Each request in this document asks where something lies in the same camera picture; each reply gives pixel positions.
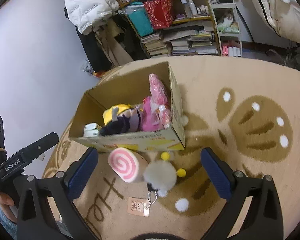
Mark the black chair base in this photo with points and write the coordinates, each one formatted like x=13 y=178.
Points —
x=287 y=55

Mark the person's left hand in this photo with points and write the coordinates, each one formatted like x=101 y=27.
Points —
x=6 y=202

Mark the row of cosmetic bottles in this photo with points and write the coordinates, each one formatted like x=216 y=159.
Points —
x=192 y=7

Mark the yellow bear plush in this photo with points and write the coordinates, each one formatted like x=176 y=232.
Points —
x=108 y=113

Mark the red gift bag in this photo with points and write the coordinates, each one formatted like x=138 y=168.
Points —
x=160 y=12

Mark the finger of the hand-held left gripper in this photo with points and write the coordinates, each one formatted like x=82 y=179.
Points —
x=42 y=143

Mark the patterned plastic bag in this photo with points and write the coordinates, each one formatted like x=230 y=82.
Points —
x=88 y=68

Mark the dark hanging clothes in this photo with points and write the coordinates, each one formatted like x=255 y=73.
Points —
x=95 y=52

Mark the green tissue pack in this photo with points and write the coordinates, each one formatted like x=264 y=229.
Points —
x=91 y=130

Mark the person's left forearm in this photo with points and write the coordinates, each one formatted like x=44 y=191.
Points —
x=5 y=227

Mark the pink swirl roll plush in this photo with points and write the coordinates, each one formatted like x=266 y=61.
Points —
x=122 y=163

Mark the white trolley cart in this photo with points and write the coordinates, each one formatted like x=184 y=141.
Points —
x=222 y=1

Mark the white brown plush toy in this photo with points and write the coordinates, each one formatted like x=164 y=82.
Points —
x=226 y=21

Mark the pink bear plush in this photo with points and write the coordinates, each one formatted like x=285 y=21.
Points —
x=148 y=120

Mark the row of pink white bottles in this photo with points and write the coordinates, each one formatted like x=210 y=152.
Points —
x=231 y=51

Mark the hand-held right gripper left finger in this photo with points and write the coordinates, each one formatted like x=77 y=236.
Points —
x=82 y=177

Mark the white-haired doll plush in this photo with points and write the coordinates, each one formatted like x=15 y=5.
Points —
x=122 y=125

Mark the pink plastic packet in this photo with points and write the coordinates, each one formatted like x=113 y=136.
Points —
x=157 y=90

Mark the white puffer jacket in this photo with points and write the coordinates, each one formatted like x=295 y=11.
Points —
x=87 y=7

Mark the stack of books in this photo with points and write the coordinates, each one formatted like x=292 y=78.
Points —
x=185 y=45

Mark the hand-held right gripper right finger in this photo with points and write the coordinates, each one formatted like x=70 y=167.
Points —
x=216 y=175

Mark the teal bag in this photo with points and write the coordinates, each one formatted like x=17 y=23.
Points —
x=140 y=20

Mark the beige coat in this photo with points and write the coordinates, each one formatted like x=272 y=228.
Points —
x=115 y=47

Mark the printed cardboard box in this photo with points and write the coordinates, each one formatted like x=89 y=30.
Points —
x=176 y=110

